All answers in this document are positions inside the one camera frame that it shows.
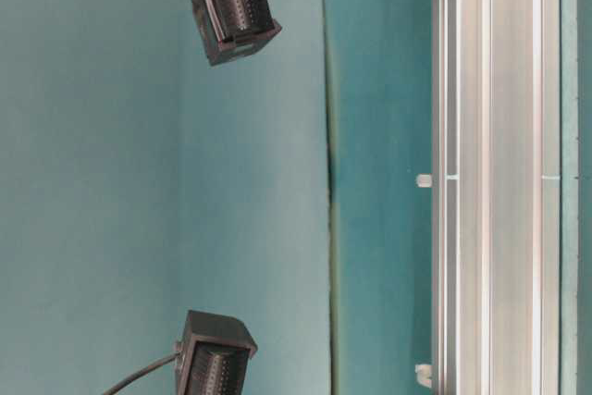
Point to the large silver metal rail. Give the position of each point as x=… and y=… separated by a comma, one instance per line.
x=496, y=196

